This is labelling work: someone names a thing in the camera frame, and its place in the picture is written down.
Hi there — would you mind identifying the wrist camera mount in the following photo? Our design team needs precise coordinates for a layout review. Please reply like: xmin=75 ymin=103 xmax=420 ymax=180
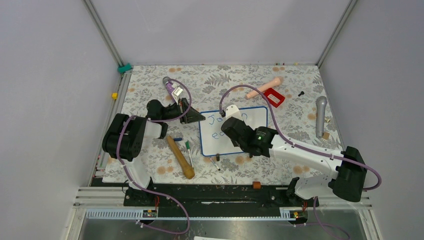
xmin=171 ymin=86 xmax=184 ymax=99
xmin=221 ymin=104 xmax=243 ymax=121

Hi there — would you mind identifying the purple cable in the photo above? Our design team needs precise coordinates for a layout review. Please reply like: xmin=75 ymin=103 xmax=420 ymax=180
xmin=115 ymin=78 xmax=193 ymax=235
xmin=219 ymin=84 xmax=383 ymax=240

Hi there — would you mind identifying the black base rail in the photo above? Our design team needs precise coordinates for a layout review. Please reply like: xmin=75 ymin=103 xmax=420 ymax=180
xmin=123 ymin=183 xmax=314 ymax=218

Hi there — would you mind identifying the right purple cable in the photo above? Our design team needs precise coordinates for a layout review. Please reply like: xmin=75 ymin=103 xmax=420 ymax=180
xmin=219 ymin=84 xmax=383 ymax=240

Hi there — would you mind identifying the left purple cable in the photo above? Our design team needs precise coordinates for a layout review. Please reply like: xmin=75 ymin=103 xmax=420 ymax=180
xmin=115 ymin=78 xmax=193 ymax=235

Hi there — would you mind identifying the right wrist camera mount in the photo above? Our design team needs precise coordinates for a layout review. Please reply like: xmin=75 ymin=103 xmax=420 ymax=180
xmin=221 ymin=104 xmax=243 ymax=121

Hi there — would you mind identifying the black-capped marker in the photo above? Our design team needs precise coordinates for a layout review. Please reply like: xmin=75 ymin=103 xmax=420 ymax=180
xmin=210 ymin=157 xmax=221 ymax=171

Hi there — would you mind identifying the green-capped marker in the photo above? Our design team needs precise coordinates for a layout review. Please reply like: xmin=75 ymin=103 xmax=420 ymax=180
xmin=185 ymin=141 xmax=194 ymax=168

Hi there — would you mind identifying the brown cork cylinder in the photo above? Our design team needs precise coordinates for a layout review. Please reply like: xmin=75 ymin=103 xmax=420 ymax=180
xmin=252 ymin=181 xmax=262 ymax=190

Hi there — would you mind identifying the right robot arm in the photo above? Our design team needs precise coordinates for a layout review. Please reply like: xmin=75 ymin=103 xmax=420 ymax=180
xmin=221 ymin=117 xmax=367 ymax=206

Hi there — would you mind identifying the teal corner clip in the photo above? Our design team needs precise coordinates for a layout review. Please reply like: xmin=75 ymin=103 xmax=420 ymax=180
xmin=117 ymin=63 xmax=133 ymax=74

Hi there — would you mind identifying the purple patterned microphone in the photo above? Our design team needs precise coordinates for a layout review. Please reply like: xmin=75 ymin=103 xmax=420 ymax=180
xmin=162 ymin=76 xmax=175 ymax=97

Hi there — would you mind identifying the floral patterned table mat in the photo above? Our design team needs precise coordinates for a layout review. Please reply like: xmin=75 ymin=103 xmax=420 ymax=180
xmin=121 ymin=65 xmax=343 ymax=185

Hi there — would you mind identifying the blue-framed whiteboard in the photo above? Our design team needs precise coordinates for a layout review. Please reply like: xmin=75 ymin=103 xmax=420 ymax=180
xmin=199 ymin=106 xmax=269 ymax=157

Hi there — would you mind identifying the pink plastic cylinder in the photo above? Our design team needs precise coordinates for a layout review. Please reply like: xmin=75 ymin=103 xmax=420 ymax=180
xmin=245 ymin=76 xmax=284 ymax=99

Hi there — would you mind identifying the small wooden cube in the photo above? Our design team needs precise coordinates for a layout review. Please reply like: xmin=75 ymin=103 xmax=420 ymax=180
xmin=322 ymin=132 xmax=330 ymax=140

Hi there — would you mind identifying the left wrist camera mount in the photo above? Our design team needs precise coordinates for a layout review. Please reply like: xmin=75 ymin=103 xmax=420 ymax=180
xmin=171 ymin=86 xmax=184 ymax=99

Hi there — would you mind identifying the silver grey microphone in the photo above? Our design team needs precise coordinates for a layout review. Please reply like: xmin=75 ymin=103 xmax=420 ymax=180
xmin=315 ymin=96 xmax=328 ymax=139

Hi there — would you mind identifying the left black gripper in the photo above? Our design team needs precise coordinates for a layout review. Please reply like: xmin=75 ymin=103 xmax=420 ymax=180
xmin=160 ymin=97 xmax=206 ymax=124

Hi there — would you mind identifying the red rectangular tray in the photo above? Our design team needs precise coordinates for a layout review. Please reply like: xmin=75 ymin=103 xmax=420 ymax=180
xmin=263 ymin=88 xmax=286 ymax=108

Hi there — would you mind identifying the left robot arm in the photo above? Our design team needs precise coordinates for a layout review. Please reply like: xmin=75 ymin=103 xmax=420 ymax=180
xmin=102 ymin=97 xmax=206 ymax=206

